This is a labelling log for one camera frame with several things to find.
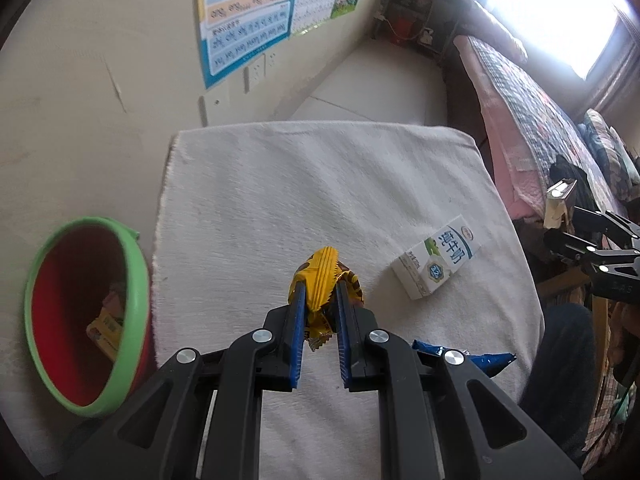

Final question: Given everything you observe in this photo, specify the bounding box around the white milk carton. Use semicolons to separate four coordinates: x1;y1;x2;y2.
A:
391;214;486;301

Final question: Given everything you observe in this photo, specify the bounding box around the yellow snack box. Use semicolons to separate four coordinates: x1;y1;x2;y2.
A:
86;307;126;364

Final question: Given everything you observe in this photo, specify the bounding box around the red container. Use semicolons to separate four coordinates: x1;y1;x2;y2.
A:
392;15;414;44

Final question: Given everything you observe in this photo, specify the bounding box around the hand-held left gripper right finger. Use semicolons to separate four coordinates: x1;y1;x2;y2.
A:
334;279;584;480

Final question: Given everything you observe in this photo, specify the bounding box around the brown wooden frame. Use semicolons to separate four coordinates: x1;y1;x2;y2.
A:
537;260;609;322

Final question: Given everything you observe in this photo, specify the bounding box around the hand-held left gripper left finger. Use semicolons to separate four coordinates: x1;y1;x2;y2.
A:
57;279;307;480

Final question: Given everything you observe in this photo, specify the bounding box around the yellow snack wrapper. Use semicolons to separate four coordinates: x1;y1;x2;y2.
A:
286;246;369;352

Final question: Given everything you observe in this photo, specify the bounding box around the plaid cloth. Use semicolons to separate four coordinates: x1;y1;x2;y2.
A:
582;374;632;463

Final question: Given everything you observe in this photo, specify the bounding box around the patterned pillow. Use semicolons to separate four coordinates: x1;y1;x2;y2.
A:
581;107;640;202

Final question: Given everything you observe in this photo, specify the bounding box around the blue snack wrapper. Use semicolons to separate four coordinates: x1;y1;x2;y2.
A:
411;340;517;379

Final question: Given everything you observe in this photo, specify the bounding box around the colourful striped wall poster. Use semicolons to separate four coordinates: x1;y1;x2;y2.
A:
194;0;294;89

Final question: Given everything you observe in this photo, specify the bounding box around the person's right leg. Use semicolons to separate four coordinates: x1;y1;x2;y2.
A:
519;304;607;463

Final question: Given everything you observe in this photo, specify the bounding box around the red bin with green rim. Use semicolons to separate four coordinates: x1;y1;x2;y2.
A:
24;216;154;419

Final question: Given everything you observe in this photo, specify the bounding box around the bright window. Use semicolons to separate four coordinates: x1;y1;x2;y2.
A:
479;0;627;82

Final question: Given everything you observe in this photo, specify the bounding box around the bed with pink sheet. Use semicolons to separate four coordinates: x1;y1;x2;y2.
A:
444;30;640;273

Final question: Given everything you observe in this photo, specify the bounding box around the dark shelf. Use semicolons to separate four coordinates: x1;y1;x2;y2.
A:
372;0;469;57

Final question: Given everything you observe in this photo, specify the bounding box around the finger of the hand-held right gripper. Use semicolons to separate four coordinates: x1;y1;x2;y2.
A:
544;230;640;274
574;207;640;241

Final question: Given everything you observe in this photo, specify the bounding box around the dark cloth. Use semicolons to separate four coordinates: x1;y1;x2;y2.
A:
549;154;602;202

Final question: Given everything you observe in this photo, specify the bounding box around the bed with patterned quilt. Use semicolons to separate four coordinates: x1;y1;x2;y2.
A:
465;35;632;222

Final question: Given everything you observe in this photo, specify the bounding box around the white fluffy mat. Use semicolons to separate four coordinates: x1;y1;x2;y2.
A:
152;120;546;480

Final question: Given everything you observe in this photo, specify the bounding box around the white wall cover plate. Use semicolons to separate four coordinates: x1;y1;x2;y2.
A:
199;84;231;127

